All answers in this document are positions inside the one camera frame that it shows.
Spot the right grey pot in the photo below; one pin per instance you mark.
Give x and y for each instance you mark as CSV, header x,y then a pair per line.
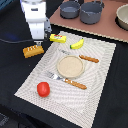
x,y
90,12

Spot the knife with wooden handle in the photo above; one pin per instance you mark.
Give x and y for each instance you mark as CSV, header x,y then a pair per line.
x,y
80,56

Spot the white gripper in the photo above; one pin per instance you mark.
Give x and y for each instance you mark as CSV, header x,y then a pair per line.
x,y
39,24

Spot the pink mat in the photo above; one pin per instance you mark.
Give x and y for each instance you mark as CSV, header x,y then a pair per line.
x,y
106,27

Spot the toy bread loaf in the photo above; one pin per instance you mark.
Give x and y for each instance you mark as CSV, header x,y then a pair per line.
x,y
32,51

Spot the red toy tomato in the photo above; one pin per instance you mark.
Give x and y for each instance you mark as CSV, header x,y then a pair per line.
x,y
43,89

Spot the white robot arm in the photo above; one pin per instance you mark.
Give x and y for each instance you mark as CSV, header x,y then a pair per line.
x,y
35,15

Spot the yellow butter block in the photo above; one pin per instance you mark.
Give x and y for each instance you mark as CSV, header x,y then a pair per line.
x,y
57,38

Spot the cream bowl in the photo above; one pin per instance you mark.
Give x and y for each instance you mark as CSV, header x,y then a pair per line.
x,y
122,15

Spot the round wooden plate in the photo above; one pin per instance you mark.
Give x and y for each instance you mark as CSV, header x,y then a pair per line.
x,y
70,66

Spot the left grey pot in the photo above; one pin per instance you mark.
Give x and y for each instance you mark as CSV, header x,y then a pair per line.
x,y
69,9

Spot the woven beige placemat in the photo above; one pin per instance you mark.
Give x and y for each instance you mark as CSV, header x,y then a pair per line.
x,y
66,101

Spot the grey pot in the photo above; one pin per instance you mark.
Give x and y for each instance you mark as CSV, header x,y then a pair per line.
x,y
69,9
90,12

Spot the fork with wooden handle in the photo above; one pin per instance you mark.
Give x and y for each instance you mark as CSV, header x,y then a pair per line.
x,y
68,81

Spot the yellow toy banana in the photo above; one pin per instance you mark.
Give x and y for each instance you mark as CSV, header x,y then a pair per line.
x,y
77,45

